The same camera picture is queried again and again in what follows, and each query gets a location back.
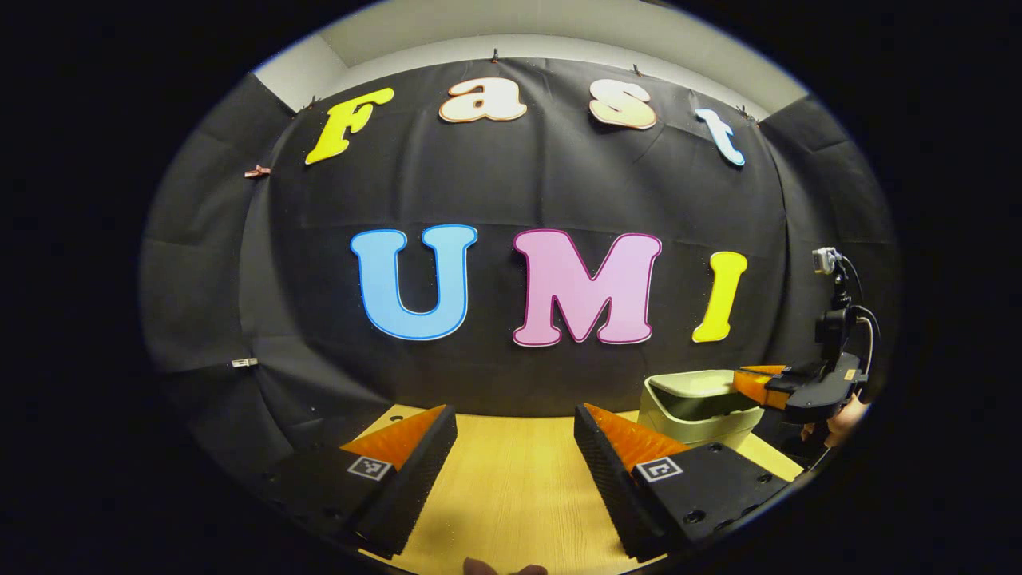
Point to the black backdrop cloth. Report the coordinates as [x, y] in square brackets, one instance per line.
[479, 192]

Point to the wooden desktop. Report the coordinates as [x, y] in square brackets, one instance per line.
[511, 495]

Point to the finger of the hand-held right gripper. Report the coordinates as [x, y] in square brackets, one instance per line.
[752, 389]
[766, 369]

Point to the small orange cloth clip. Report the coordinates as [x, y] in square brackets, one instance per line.
[257, 172]

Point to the pale green desktop garbage bin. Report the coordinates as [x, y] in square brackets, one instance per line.
[695, 427]

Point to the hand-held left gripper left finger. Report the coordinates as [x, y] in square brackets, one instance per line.
[415, 479]

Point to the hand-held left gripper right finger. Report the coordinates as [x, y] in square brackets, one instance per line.
[615, 487]

